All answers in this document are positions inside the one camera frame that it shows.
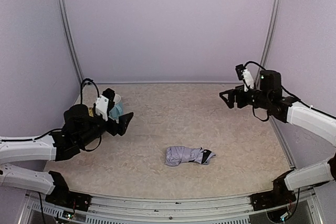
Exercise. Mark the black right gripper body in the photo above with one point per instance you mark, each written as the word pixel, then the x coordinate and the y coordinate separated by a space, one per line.
pixel 238 97

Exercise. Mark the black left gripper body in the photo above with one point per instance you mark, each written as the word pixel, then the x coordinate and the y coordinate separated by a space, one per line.
pixel 113 127

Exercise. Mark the lilac folding umbrella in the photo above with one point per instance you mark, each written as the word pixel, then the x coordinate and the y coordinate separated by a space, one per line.
pixel 176 155

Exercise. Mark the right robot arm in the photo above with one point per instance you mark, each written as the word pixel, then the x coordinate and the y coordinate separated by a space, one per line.
pixel 291 110

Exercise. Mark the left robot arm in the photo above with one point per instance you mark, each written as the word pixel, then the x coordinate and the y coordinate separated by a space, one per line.
pixel 79 130

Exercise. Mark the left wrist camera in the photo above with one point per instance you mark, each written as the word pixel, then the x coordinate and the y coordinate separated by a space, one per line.
pixel 104 103

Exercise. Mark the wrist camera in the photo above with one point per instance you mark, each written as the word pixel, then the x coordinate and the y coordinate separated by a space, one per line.
pixel 104 103
pixel 245 76

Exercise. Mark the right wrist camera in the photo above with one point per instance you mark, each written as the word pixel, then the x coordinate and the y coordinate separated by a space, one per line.
pixel 245 76

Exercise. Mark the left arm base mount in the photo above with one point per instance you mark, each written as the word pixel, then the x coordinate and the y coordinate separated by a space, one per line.
pixel 69 199

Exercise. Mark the aluminium front rail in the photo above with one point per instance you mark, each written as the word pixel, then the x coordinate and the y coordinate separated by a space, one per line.
pixel 228 209

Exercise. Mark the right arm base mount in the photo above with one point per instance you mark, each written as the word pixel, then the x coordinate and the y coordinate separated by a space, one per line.
pixel 272 198

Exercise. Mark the right frame post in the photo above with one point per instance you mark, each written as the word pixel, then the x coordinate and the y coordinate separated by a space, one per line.
pixel 270 31

